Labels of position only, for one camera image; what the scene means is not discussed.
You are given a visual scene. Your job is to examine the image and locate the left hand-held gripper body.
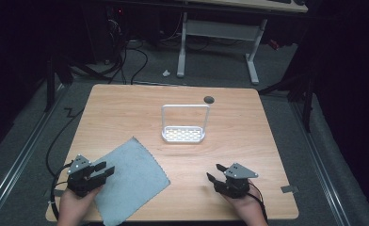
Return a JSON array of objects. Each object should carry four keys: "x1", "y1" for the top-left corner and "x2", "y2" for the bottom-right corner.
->
[{"x1": 66, "y1": 153, "x2": 104, "y2": 199}]

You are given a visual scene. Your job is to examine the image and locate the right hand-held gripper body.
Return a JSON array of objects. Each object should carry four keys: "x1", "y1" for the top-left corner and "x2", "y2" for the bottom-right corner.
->
[{"x1": 213, "y1": 162, "x2": 259, "y2": 200}]

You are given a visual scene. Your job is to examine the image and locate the person's right hand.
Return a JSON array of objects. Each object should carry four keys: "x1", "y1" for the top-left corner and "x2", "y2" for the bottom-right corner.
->
[{"x1": 222, "y1": 187, "x2": 268, "y2": 226}]

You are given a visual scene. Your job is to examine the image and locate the grey-blue cloth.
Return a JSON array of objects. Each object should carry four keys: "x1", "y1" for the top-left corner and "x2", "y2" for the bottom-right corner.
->
[{"x1": 90, "y1": 136, "x2": 171, "y2": 226}]

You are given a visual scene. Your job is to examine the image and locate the grey tape strip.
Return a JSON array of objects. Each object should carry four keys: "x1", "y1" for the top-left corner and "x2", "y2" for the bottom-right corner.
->
[{"x1": 280, "y1": 185, "x2": 299, "y2": 194}]

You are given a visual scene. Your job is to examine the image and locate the black metal stand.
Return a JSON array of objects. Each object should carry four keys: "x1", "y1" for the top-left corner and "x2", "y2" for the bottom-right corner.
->
[
  {"x1": 43, "y1": 55, "x2": 75, "y2": 113},
  {"x1": 257, "y1": 60, "x2": 316, "y2": 134}
]

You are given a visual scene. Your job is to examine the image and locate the small red object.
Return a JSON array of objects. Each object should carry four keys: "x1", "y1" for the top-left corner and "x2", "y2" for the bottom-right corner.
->
[{"x1": 267, "y1": 39, "x2": 281, "y2": 52}]

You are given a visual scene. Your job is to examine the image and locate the white-legged desk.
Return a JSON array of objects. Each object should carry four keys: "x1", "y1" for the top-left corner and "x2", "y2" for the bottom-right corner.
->
[{"x1": 176, "y1": 0, "x2": 310, "y2": 86}]

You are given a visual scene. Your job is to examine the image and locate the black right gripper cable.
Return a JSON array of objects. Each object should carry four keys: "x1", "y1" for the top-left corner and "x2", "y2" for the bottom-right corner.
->
[{"x1": 248, "y1": 183, "x2": 269, "y2": 224}]

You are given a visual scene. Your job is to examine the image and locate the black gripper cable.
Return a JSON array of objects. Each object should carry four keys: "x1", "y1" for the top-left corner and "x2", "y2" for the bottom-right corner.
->
[
  {"x1": 248, "y1": 183, "x2": 269, "y2": 224},
  {"x1": 45, "y1": 107, "x2": 85, "y2": 221}
]

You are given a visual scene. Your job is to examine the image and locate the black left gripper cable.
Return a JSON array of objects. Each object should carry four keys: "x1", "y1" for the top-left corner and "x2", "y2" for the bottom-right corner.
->
[{"x1": 45, "y1": 107, "x2": 85, "y2": 221}]

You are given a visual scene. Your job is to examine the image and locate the white wire rack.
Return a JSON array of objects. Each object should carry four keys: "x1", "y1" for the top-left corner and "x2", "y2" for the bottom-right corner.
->
[{"x1": 160, "y1": 104, "x2": 212, "y2": 144}]

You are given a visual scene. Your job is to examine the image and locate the metal floor rail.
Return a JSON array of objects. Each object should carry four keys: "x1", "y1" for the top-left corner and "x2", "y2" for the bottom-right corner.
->
[
  {"x1": 0, "y1": 84, "x2": 68, "y2": 226},
  {"x1": 290, "y1": 100, "x2": 352, "y2": 226}
]

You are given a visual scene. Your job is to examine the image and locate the bundle of black floor cables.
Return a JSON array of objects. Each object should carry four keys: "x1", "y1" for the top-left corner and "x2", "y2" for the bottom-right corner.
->
[{"x1": 105, "y1": 15, "x2": 150, "y2": 86}]

